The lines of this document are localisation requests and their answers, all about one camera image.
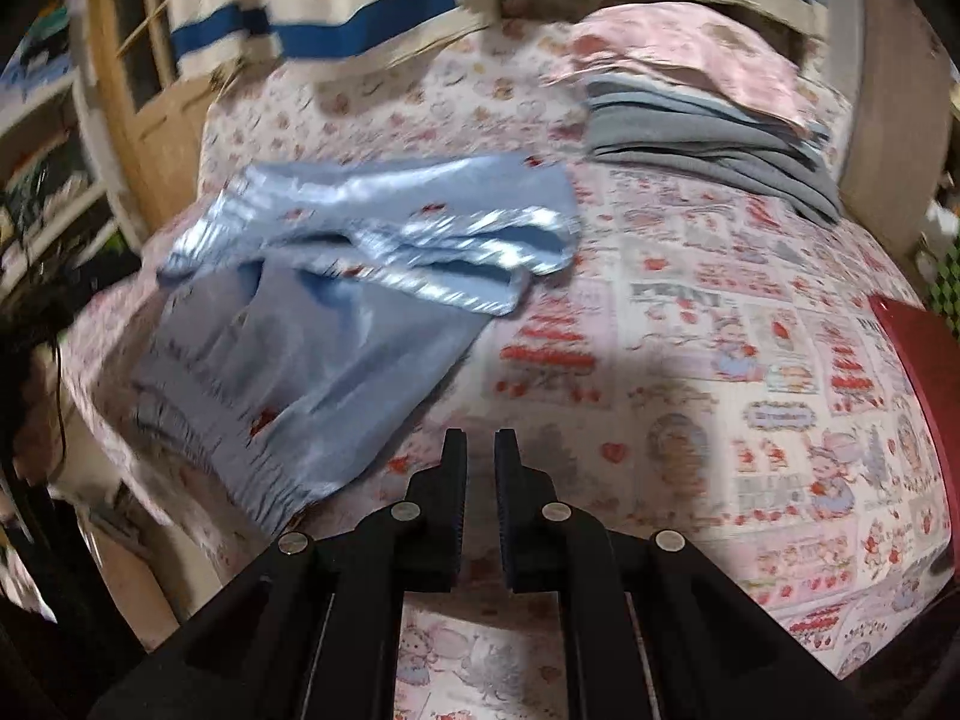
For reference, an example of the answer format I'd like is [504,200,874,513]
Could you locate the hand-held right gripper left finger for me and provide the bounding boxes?
[86,427,470,720]

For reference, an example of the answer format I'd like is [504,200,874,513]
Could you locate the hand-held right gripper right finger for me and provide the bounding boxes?
[493,427,871,720]

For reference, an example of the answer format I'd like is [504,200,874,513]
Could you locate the blue satin cat-print pants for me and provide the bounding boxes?
[131,152,582,533]

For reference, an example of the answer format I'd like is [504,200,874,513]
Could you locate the grey folded garment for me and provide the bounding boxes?
[581,109,845,230]

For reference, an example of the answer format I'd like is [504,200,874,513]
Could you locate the red stool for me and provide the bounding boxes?
[868,294,960,533]

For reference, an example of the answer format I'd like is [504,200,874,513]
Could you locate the striped curtain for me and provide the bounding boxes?
[163,0,818,80]

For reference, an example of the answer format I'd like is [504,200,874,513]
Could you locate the wooden glass-pane door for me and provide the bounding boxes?
[86,0,226,241]

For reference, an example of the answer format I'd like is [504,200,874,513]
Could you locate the pink printed garment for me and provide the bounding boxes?
[544,1,818,137]

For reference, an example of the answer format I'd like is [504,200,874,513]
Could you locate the green checkered box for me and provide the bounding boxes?
[919,236,960,346]

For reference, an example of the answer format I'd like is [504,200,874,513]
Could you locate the wooden cabinet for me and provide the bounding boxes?
[836,0,953,256]

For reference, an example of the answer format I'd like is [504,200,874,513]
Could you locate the white shelf unit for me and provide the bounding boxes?
[0,0,151,293]

